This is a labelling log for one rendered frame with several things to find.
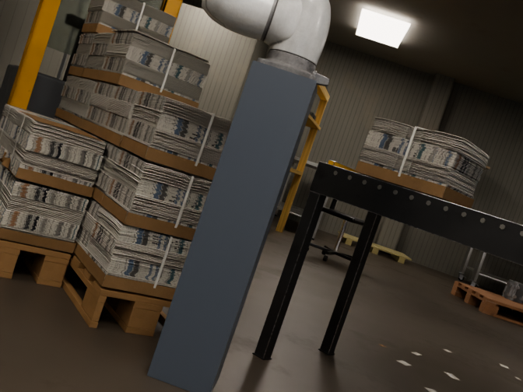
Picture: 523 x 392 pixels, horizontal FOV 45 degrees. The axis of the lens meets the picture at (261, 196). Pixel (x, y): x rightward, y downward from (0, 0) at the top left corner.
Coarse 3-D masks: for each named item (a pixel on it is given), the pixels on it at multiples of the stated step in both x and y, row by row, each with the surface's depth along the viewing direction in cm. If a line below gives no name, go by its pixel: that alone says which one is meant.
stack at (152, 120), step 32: (96, 96) 281; (128, 96) 246; (160, 96) 219; (128, 128) 237; (160, 128) 216; (192, 128) 222; (224, 128) 227; (128, 160) 229; (192, 160) 224; (128, 192) 221; (160, 192) 221; (192, 192) 226; (96, 224) 238; (192, 224) 229; (96, 256) 230; (128, 256) 220; (160, 256) 226; (64, 288) 251; (96, 288) 222; (96, 320) 219; (128, 320) 225; (160, 320) 252
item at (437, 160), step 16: (432, 144) 231; (448, 144) 227; (464, 144) 226; (416, 160) 233; (432, 160) 230; (448, 160) 226; (464, 160) 231; (480, 160) 241; (416, 176) 232; (432, 176) 228; (448, 176) 225; (464, 176) 235; (480, 176) 246; (464, 192) 239
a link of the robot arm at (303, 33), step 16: (288, 0) 189; (304, 0) 189; (320, 0) 190; (272, 16) 188; (288, 16) 188; (304, 16) 188; (320, 16) 190; (272, 32) 190; (288, 32) 189; (304, 32) 189; (320, 32) 191; (272, 48) 193; (288, 48) 190; (304, 48) 190; (320, 48) 193
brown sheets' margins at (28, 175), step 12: (36, 180) 238; (48, 180) 240; (60, 180) 242; (72, 192) 246; (84, 192) 247; (0, 228) 235; (12, 240) 239; (24, 240) 240; (36, 240) 242; (48, 240) 244; (60, 240) 247; (72, 252) 251
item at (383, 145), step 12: (384, 120) 245; (372, 132) 247; (384, 132) 244; (396, 132) 241; (372, 144) 246; (384, 144) 243; (396, 144) 239; (360, 156) 248; (372, 156) 244; (384, 156) 241; (396, 156) 238; (384, 180) 240
